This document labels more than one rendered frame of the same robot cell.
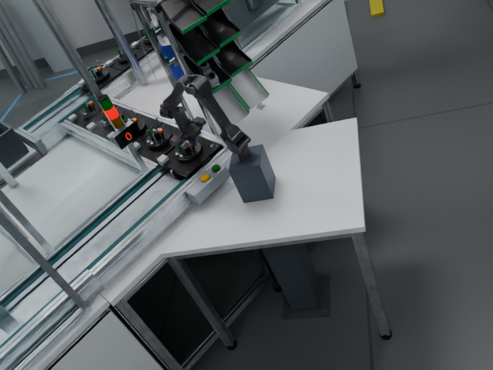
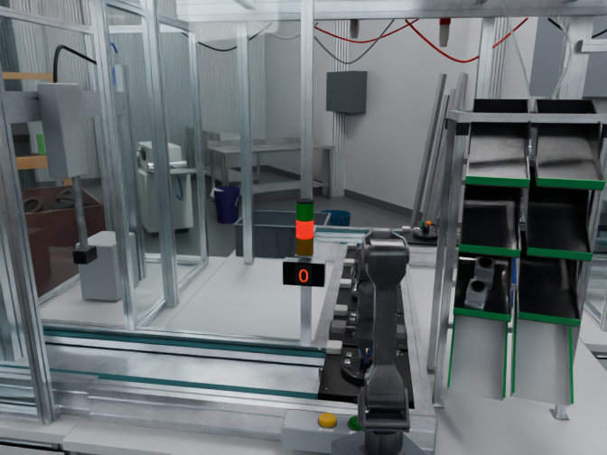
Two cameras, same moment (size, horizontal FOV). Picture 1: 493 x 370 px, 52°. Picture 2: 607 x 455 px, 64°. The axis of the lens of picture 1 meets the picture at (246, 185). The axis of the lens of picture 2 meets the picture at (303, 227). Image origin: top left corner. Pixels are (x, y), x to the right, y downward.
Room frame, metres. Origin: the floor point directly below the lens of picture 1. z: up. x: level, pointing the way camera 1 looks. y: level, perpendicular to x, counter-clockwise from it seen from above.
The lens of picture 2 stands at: (1.07, -0.39, 1.71)
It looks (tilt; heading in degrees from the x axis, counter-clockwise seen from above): 16 degrees down; 38
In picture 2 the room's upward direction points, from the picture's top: straight up
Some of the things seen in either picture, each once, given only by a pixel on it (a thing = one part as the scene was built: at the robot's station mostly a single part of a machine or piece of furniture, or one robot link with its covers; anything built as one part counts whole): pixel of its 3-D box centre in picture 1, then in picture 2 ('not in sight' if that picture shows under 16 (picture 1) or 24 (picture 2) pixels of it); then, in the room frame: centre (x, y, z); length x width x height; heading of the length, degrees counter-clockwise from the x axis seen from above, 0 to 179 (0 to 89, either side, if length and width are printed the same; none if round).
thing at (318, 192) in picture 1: (262, 184); not in sight; (1.80, -0.07, 0.84); 0.90 x 0.70 x 0.03; 67
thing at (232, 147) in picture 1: (237, 142); (382, 409); (1.75, -0.04, 1.15); 0.09 x 0.07 x 0.06; 126
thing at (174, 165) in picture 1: (190, 154); (366, 374); (2.09, 0.19, 0.96); 0.24 x 0.24 x 0.02; 30
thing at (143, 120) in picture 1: (131, 124); (369, 286); (2.53, 0.44, 1.01); 0.24 x 0.24 x 0.13; 30
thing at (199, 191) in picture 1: (207, 183); (327, 431); (1.86, 0.16, 0.93); 0.21 x 0.07 x 0.06; 120
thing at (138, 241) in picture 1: (172, 208); (255, 413); (1.82, 0.35, 0.91); 0.89 x 0.06 x 0.11; 120
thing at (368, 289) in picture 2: (178, 112); (369, 292); (2.01, 0.14, 1.24); 0.09 x 0.06 x 0.07; 36
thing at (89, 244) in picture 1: (147, 200); (262, 376); (1.96, 0.46, 0.91); 0.84 x 0.28 x 0.10; 120
